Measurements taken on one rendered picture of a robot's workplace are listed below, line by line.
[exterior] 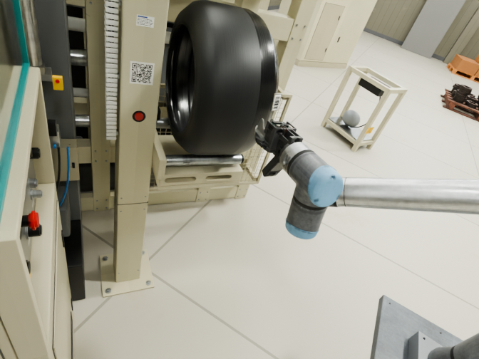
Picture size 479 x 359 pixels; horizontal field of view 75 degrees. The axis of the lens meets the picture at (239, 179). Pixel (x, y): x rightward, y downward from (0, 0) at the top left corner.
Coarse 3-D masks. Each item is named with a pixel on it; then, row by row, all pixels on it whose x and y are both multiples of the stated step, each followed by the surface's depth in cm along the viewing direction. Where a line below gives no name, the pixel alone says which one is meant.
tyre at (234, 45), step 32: (192, 32) 100; (224, 32) 96; (256, 32) 102; (192, 64) 142; (224, 64) 95; (256, 64) 100; (192, 96) 147; (224, 96) 98; (256, 96) 102; (192, 128) 107; (224, 128) 105
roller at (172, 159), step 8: (168, 160) 120; (176, 160) 122; (184, 160) 123; (192, 160) 125; (200, 160) 126; (208, 160) 128; (216, 160) 129; (224, 160) 131; (232, 160) 132; (240, 160) 134
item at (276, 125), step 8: (272, 128) 87; (280, 128) 86; (288, 128) 87; (296, 128) 88; (264, 136) 92; (272, 136) 87; (280, 136) 87; (288, 136) 86; (296, 136) 83; (264, 144) 91; (272, 144) 88; (280, 144) 87; (288, 144) 83; (272, 152) 90; (280, 152) 84
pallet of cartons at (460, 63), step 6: (456, 54) 971; (456, 60) 945; (462, 60) 912; (468, 60) 930; (450, 66) 964; (456, 66) 929; (462, 66) 920; (468, 66) 916; (474, 66) 912; (456, 72) 961; (462, 72) 927; (468, 72) 924; (474, 72) 920; (468, 78) 930; (474, 78) 926
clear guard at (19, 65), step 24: (0, 0) 53; (0, 24) 52; (0, 48) 51; (24, 48) 73; (0, 72) 50; (24, 72) 72; (0, 96) 49; (0, 120) 48; (0, 144) 48; (0, 168) 47; (0, 192) 45; (0, 216) 43
